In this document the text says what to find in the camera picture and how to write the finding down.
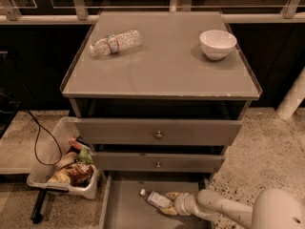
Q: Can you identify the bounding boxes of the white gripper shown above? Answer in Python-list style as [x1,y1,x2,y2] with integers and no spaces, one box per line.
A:
[160,192,195,216]

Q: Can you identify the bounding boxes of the blue plastic bottle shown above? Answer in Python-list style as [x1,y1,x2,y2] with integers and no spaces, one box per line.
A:
[139,189,173,210]

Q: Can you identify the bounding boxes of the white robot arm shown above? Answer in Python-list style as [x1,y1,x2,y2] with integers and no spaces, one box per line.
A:
[161,188,305,229]

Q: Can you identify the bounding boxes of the brass middle drawer knob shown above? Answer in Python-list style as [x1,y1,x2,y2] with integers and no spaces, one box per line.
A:
[155,161,162,169]

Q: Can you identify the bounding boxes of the brass drawer knob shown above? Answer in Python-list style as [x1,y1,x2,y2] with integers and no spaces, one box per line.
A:
[155,131,163,139]
[155,161,162,169]

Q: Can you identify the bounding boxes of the grey bottom drawer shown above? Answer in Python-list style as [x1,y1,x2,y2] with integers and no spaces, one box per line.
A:
[99,171,214,229]

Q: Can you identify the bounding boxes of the grey drawer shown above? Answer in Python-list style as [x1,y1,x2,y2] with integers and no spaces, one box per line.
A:
[75,118,242,146]
[91,152,224,173]
[99,171,214,229]

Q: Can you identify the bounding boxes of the brass top drawer knob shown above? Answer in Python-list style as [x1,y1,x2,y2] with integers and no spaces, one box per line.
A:
[155,131,163,139]

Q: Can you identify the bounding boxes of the grey middle drawer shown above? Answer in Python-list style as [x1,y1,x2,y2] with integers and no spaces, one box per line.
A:
[91,152,224,173]

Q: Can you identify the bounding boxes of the grey top drawer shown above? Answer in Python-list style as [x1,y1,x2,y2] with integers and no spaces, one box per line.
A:
[75,118,242,146]

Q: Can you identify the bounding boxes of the grey drawer cabinet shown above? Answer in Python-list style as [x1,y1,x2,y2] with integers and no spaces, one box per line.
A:
[59,10,263,229]

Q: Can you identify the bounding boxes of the clear water bottle red label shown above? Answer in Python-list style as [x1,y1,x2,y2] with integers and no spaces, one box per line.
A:
[90,30,142,55]

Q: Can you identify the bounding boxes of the brown snack bag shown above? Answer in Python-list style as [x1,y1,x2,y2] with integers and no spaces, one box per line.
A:
[49,161,93,186]

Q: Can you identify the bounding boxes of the green snack packet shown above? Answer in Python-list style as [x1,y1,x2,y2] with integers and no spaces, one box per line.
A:
[77,147,93,164]

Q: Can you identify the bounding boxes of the white plastic bin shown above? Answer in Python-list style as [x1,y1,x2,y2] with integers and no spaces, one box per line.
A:
[27,116,99,199]

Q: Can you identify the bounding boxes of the white ceramic bowl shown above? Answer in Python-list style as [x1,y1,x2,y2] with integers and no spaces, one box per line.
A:
[199,30,237,60]

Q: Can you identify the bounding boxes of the metal window railing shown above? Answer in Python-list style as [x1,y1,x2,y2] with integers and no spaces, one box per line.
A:
[0,0,305,24]

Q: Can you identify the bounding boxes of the black power cable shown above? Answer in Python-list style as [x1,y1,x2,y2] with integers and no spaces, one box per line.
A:
[0,93,64,167]

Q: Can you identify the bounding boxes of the white cylindrical post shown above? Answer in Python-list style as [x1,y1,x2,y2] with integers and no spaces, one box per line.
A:
[276,67,305,120]

